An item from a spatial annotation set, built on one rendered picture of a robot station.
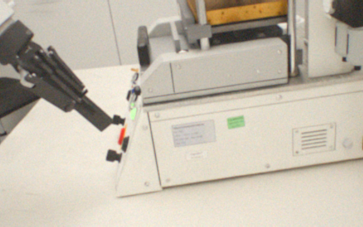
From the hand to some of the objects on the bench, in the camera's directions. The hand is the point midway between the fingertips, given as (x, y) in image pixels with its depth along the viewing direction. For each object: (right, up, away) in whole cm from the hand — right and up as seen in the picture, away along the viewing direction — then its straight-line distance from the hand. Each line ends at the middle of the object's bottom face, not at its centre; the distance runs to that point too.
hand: (93, 113), depth 77 cm
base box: (+29, -6, +16) cm, 34 cm away
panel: (+2, -8, +17) cm, 19 cm away
